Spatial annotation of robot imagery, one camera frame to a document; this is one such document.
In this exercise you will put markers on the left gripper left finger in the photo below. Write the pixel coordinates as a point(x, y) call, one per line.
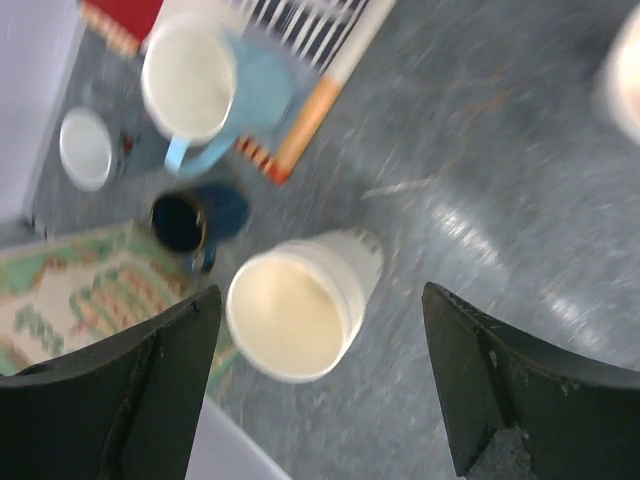
point(126, 407)

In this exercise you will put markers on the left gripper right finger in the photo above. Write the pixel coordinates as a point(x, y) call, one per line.
point(579, 417)

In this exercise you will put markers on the green paper gift bag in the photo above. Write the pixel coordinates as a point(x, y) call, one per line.
point(61, 295)

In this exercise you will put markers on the white paper cup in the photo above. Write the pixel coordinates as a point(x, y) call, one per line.
point(294, 310)
point(616, 85)

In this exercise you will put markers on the colourful patchwork placemat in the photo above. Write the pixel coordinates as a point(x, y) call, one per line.
point(321, 42)

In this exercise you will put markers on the dark blue mug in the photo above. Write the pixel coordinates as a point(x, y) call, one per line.
point(191, 222)

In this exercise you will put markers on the small grey cup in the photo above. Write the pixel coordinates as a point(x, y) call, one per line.
point(90, 152)

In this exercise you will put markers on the light blue mug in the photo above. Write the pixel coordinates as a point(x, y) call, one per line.
point(203, 87)

